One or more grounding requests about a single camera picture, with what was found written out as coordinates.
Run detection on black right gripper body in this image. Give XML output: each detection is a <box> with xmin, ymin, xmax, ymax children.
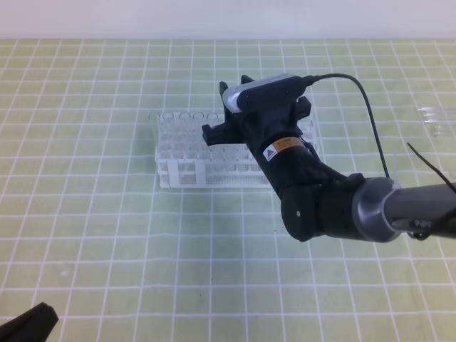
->
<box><xmin>223</xmin><ymin>96</ymin><xmax>311</xmax><ymax>153</ymax></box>

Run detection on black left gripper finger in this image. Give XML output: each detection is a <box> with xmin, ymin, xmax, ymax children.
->
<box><xmin>1</xmin><ymin>302</ymin><xmax>58</xmax><ymax>342</ymax></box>

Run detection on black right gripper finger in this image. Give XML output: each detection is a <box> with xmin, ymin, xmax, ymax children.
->
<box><xmin>202</xmin><ymin>123</ymin><xmax>235</xmax><ymax>145</ymax></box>
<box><xmin>219</xmin><ymin>75</ymin><xmax>254</xmax><ymax>107</ymax></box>

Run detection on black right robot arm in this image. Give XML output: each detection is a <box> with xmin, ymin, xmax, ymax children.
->
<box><xmin>202</xmin><ymin>74</ymin><xmax>455</xmax><ymax>243</ymax></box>

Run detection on white plastic test tube rack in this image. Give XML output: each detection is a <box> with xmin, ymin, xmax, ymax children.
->
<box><xmin>155</xmin><ymin>113</ymin><xmax>320</xmax><ymax>190</ymax></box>

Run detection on loose glass test tube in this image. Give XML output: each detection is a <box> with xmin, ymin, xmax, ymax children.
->
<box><xmin>418</xmin><ymin>107</ymin><xmax>455</xmax><ymax>117</ymax></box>
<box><xmin>421</xmin><ymin>113</ymin><xmax>455</xmax><ymax>125</ymax></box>
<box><xmin>431</xmin><ymin>125</ymin><xmax>455</xmax><ymax>138</ymax></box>

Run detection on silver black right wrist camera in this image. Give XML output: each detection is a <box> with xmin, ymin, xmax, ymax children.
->
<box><xmin>222</xmin><ymin>74</ymin><xmax>314</xmax><ymax>113</ymax></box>

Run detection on black right camera cable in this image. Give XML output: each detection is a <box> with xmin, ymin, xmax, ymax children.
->
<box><xmin>302</xmin><ymin>73</ymin><xmax>393</xmax><ymax>179</ymax></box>

